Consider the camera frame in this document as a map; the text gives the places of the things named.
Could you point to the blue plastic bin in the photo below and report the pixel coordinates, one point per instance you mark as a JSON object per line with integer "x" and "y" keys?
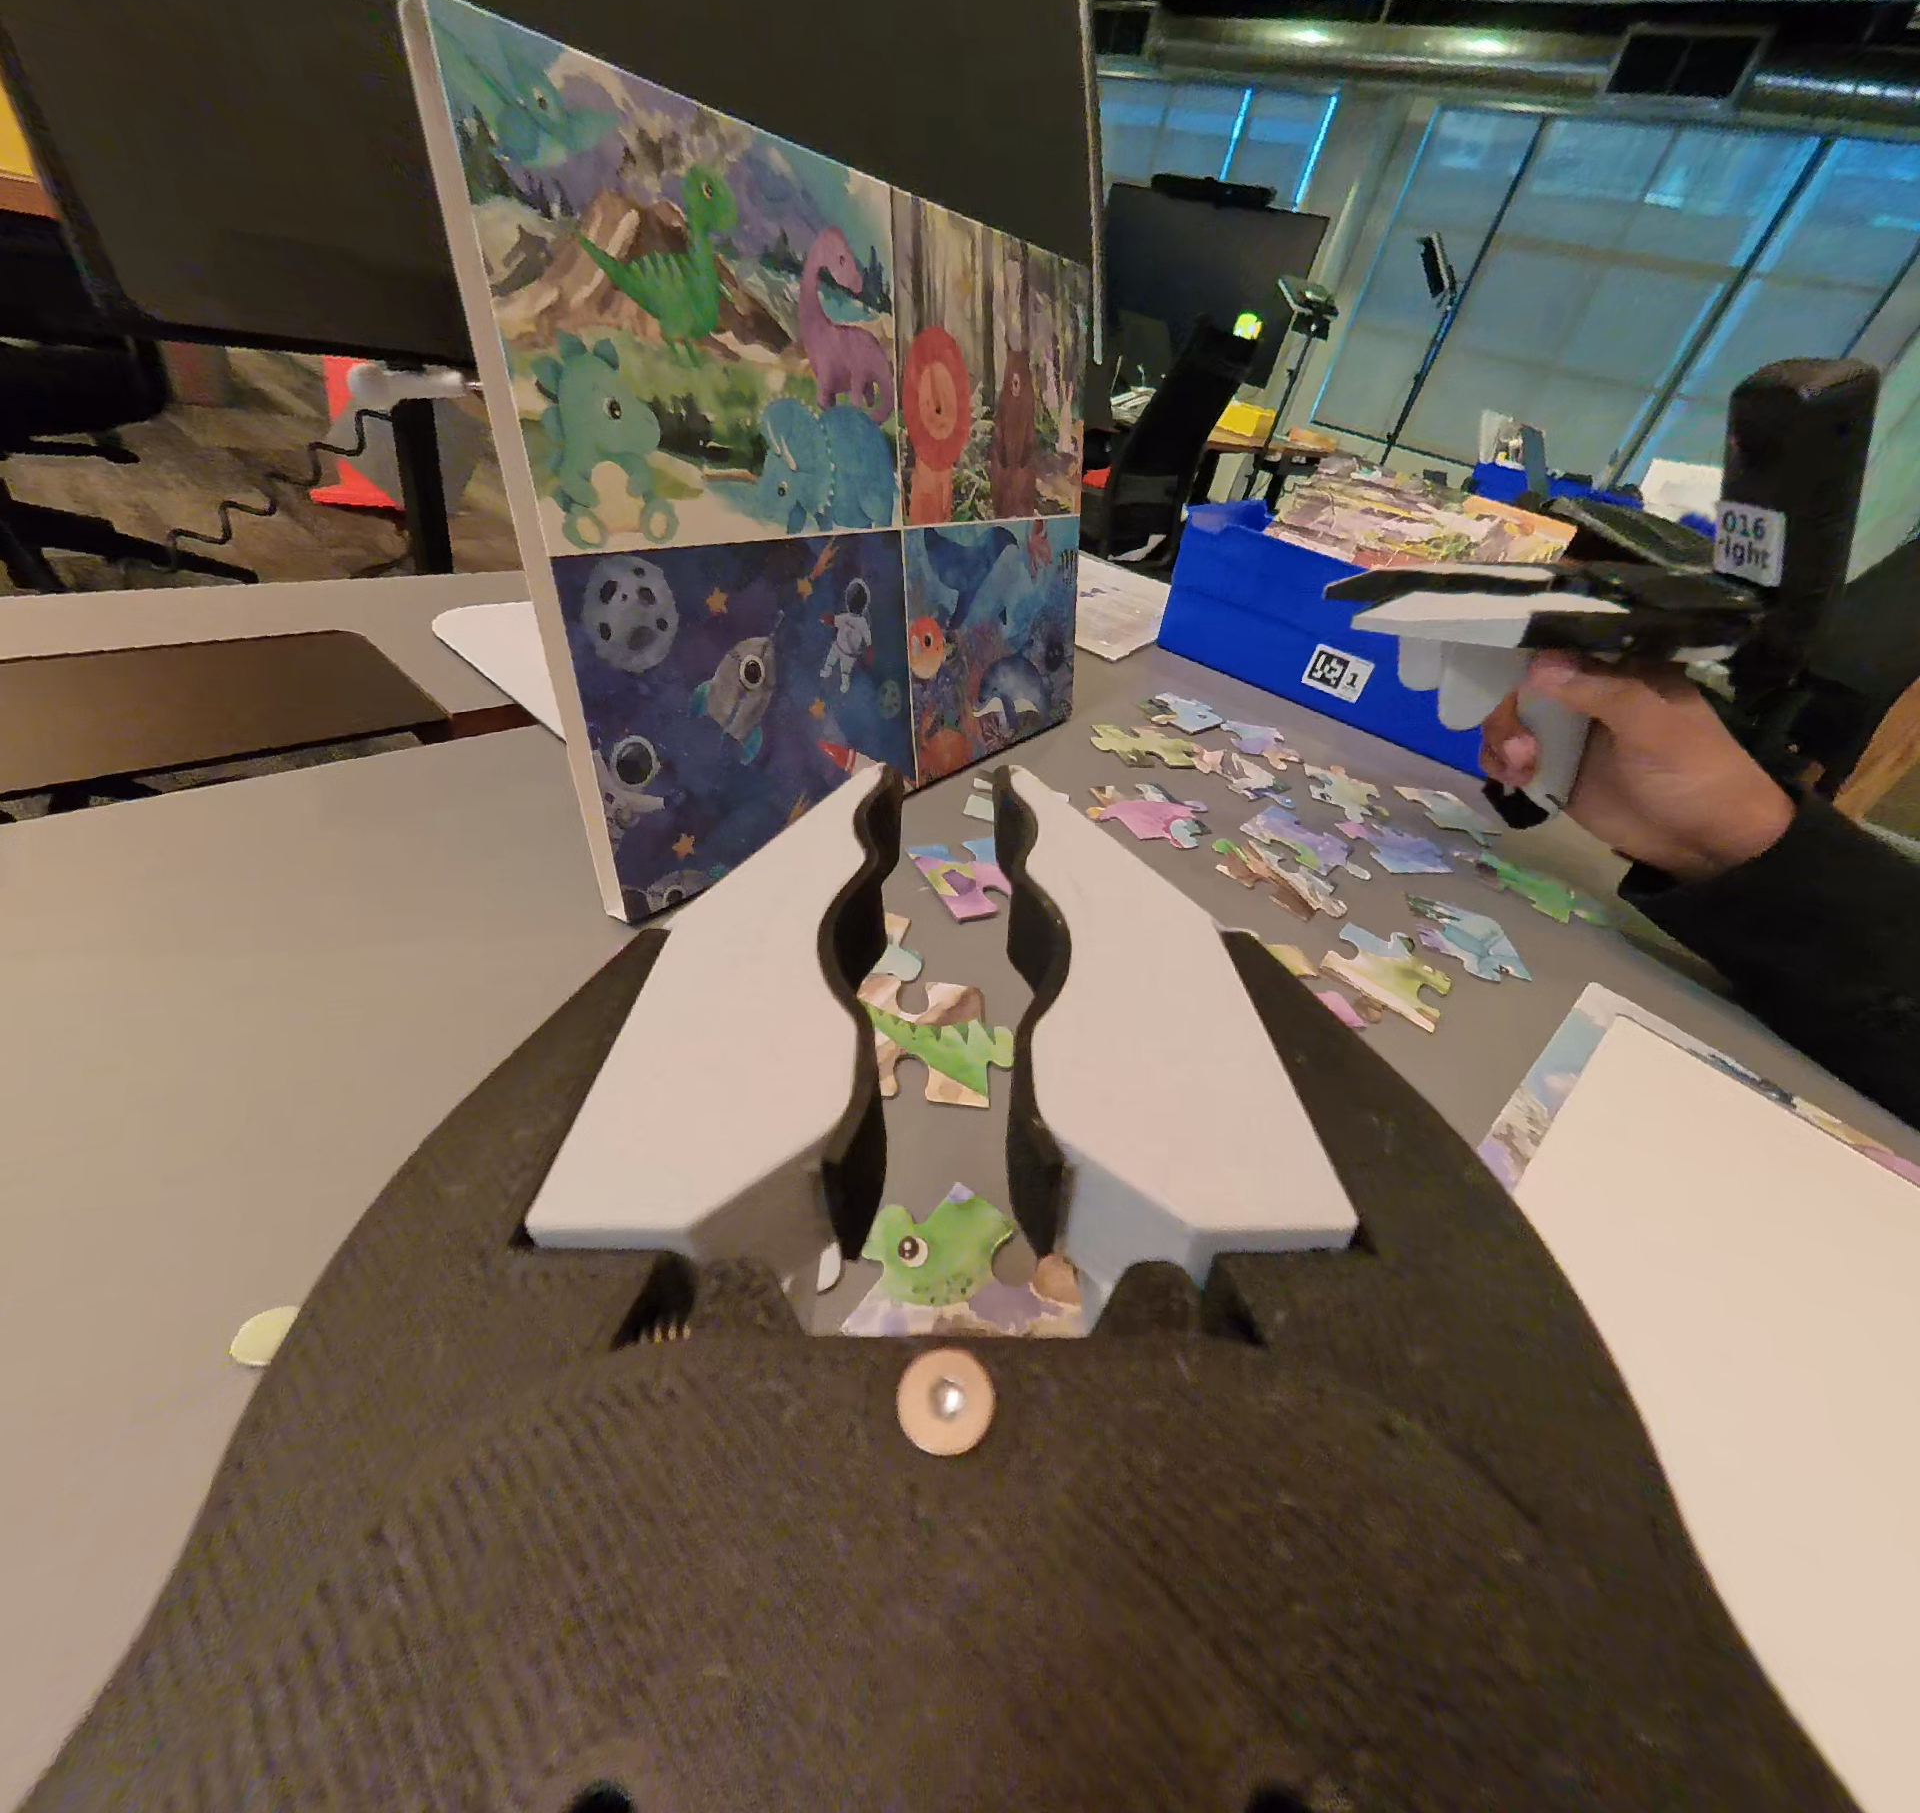
{"x": 1501, "y": 480}
{"x": 1245, "y": 612}

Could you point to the person's right hand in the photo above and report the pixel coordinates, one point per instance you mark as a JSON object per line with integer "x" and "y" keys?
{"x": 1666, "y": 763}

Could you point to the white card sheet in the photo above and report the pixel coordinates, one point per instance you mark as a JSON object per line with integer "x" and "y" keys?
{"x": 501, "y": 658}

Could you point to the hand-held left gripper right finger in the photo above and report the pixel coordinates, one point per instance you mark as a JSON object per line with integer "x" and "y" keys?
{"x": 1200, "y": 1092}

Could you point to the black office chair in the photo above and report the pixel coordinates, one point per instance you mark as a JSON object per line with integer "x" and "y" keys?
{"x": 75, "y": 390}
{"x": 1161, "y": 464}

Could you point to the green dinosaur head jigsaw piece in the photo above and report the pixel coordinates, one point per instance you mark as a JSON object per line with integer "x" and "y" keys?
{"x": 921, "y": 1252}

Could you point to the printed paper sheet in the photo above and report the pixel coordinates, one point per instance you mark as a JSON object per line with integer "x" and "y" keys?
{"x": 1125, "y": 606}

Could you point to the red object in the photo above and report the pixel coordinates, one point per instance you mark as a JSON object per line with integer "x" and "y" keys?
{"x": 353, "y": 485}

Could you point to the pile of jigsaw pieces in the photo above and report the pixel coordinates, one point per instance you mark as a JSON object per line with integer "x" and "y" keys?
{"x": 1289, "y": 847}

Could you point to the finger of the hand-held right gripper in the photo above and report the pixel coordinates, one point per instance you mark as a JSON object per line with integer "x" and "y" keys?
{"x": 1501, "y": 620}
{"x": 1468, "y": 581}

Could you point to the person's right forearm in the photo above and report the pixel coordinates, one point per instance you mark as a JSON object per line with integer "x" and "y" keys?
{"x": 1798, "y": 957}

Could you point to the camera tripod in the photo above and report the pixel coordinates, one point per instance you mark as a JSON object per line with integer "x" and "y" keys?
{"x": 1438, "y": 268}
{"x": 1303, "y": 300}

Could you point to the puzzle tray with painted border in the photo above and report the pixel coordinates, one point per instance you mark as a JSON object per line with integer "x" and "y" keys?
{"x": 1724, "y": 1319}

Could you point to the illustrated puzzle box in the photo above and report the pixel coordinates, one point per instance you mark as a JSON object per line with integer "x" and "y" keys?
{"x": 718, "y": 494}

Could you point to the dark monitor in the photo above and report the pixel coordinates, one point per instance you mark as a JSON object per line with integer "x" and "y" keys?
{"x": 1200, "y": 268}

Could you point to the pale round sticker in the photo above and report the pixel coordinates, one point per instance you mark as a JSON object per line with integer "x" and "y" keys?
{"x": 264, "y": 1335}

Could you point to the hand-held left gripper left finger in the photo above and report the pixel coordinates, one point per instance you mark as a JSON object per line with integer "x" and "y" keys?
{"x": 689, "y": 1092}

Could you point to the large black monitor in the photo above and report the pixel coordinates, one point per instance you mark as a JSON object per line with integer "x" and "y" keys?
{"x": 600, "y": 42}

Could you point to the black monitor stand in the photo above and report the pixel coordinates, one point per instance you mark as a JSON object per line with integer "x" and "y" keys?
{"x": 423, "y": 494}

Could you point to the green beige jigsaw piece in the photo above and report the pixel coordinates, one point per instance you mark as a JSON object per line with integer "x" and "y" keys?
{"x": 944, "y": 1050}

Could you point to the yellow box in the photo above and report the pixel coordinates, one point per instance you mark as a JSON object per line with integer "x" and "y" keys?
{"x": 1248, "y": 419}

